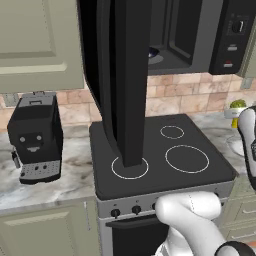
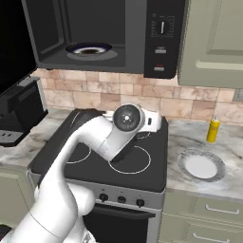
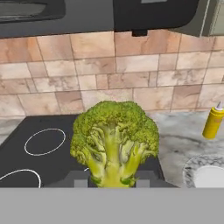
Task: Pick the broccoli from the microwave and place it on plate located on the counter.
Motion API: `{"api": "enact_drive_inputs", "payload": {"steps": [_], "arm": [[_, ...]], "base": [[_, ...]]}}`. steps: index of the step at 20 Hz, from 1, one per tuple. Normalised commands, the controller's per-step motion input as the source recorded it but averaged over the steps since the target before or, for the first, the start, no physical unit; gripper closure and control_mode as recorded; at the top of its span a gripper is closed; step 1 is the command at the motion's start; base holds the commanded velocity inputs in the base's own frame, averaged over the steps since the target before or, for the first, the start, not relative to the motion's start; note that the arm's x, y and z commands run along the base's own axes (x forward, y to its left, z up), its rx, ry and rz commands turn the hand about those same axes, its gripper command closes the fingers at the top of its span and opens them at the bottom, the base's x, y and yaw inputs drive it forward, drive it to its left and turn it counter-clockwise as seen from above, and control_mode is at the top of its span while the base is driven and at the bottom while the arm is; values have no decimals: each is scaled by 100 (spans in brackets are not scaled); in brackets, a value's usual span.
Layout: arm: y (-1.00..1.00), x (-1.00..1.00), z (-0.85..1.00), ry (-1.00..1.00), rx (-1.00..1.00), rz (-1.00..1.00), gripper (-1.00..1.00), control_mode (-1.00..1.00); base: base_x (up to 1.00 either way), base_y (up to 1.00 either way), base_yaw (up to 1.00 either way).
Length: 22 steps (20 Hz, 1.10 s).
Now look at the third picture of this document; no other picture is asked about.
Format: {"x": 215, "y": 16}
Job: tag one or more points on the white marbled plate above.
{"x": 207, "y": 173}

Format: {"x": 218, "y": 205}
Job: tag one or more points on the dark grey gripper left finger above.
{"x": 76, "y": 178}

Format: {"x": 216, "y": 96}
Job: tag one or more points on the grey cupboard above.
{"x": 201, "y": 16}

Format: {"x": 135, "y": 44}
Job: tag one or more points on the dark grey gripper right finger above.
{"x": 145, "y": 178}

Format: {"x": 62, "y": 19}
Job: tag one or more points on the black hob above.
{"x": 43, "y": 145}

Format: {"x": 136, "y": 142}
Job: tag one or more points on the yellow squeeze bottle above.
{"x": 213, "y": 122}

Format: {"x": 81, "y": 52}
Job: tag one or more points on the green broccoli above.
{"x": 114, "y": 140}

